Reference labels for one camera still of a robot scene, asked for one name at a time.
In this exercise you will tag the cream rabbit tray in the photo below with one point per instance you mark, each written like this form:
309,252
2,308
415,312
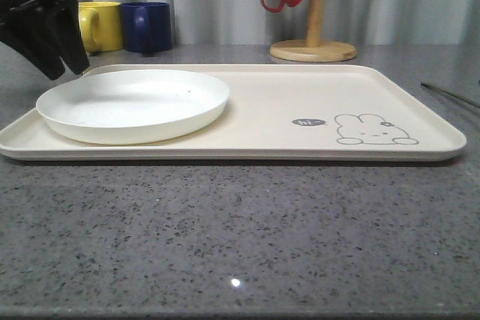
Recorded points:
303,112

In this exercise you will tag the yellow mug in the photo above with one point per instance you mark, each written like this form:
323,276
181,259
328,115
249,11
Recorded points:
100,26

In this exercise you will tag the dark blue mug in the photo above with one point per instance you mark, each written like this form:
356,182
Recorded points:
146,26

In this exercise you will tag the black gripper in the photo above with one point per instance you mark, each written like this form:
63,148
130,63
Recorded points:
44,34

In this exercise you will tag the wooden mug tree stand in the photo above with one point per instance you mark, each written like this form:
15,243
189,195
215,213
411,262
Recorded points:
313,48

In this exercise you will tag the silver chopstick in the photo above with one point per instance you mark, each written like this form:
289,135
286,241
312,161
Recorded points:
450,93

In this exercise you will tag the white round plate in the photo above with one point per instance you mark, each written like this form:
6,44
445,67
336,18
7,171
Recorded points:
133,106

